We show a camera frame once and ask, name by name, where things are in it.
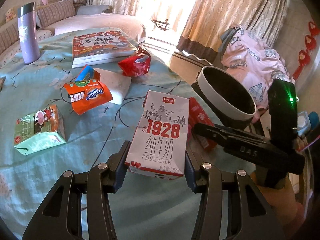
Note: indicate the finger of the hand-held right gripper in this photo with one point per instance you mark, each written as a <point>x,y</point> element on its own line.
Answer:
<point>207,132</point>

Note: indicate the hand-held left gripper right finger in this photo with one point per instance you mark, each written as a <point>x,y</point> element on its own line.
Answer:
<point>189,172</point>

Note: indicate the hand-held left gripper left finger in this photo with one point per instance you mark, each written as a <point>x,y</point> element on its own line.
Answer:
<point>120,170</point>

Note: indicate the round white black trash bin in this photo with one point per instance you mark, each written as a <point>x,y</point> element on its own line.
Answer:
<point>225,90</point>

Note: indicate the white red milk carton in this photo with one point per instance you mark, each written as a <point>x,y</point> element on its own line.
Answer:
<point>160,135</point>

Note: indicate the person's right forearm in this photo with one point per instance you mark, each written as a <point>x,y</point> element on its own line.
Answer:
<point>282,210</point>

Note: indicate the blue white toy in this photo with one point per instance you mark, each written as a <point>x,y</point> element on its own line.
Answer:
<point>308,122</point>

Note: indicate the light blue floral tablecloth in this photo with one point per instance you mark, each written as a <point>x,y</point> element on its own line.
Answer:
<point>100,135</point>

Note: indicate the pink patterned blanket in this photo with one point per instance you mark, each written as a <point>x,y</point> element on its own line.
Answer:
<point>257,55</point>

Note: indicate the orange snack wrapper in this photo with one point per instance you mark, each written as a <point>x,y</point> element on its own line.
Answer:
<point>87,95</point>

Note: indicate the green milk carton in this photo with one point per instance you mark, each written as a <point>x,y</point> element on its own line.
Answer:
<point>37,132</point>

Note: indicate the red crumpled wrapper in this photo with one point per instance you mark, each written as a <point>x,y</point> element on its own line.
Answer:
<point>135,63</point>

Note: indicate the black metal stand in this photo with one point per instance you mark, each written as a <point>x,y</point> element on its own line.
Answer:
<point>161,24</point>

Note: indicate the red children's book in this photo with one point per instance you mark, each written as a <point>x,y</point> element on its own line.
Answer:
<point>100,46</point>

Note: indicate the sofa with floral cover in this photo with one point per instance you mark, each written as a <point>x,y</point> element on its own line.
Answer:
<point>100,22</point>

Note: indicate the purple thermos bottle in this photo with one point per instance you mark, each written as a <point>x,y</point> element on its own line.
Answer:
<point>27,37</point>

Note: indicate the grey cushion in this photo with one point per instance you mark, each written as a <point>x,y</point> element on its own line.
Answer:
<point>93,9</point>

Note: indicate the striped sofa cushion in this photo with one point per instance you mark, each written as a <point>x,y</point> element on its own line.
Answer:
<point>10,38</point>
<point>56,13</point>

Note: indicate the pink plush toy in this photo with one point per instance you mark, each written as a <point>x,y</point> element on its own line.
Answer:
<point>45,0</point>

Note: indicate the cream teddy bear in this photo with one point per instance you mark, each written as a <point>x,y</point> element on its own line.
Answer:
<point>10,14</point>

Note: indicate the red paper wall decoration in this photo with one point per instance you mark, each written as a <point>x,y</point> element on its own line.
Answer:
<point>306,55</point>

